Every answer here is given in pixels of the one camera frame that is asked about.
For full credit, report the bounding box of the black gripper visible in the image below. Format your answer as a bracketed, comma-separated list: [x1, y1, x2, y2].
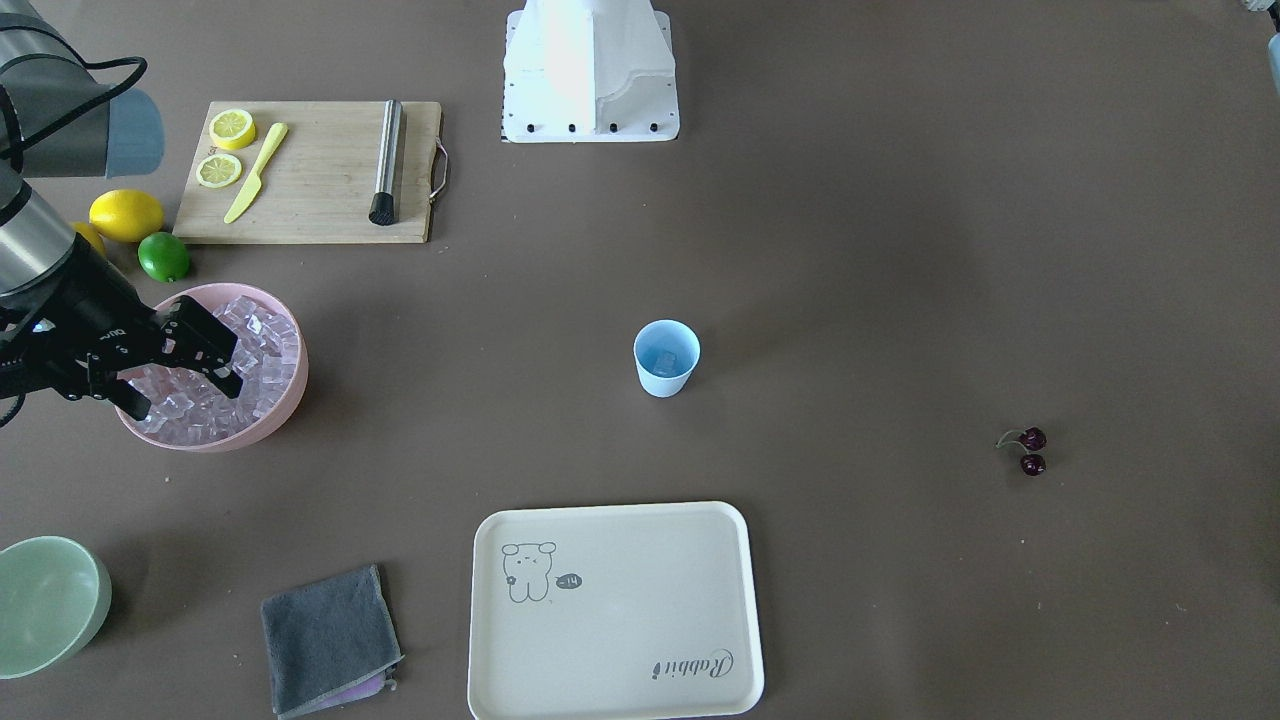
[3, 250, 243, 421]

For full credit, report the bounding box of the ice cube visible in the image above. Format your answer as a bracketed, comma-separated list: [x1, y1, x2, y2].
[649, 350, 685, 378]

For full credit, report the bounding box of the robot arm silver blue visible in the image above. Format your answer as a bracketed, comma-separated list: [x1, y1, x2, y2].
[1, 1, 242, 420]

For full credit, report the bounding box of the clear ice cubes pile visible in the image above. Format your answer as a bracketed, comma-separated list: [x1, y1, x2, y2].
[122, 295, 301, 447]

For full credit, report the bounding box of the blue plastic cup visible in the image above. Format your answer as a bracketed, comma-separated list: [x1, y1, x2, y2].
[634, 319, 701, 398]

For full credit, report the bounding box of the pink bowl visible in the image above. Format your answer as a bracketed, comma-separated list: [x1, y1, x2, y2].
[120, 283, 308, 452]

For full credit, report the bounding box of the green lime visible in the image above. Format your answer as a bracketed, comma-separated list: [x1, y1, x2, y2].
[136, 231, 192, 283]

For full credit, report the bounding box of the yellow lemon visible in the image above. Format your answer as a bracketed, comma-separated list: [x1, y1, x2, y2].
[88, 188, 165, 243]
[70, 222, 108, 258]

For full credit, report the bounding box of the yellow plastic knife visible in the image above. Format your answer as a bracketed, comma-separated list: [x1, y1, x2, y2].
[223, 122, 291, 224]

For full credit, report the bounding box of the lemon slice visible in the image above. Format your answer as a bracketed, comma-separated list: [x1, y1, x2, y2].
[193, 152, 243, 190]
[207, 108, 257, 150]

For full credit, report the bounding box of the wooden cutting board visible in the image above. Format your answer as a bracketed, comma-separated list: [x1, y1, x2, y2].
[173, 100, 447, 245]

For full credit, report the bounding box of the green bowl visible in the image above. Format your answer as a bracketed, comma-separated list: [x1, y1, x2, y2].
[1, 536, 113, 680]

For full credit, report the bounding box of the steel muddler black tip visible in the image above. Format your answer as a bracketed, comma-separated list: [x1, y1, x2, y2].
[367, 99, 403, 225]

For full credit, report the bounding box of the grey folded cloth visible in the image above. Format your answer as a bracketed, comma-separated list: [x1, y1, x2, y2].
[260, 564, 404, 719]

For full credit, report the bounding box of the cream rabbit serving tray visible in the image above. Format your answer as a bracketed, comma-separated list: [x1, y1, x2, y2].
[468, 501, 765, 719]

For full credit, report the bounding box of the dark cherry pair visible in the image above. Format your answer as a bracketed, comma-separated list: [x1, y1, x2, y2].
[995, 427, 1047, 477]

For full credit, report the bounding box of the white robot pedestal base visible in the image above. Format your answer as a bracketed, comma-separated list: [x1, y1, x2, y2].
[500, 1, 681, 143]

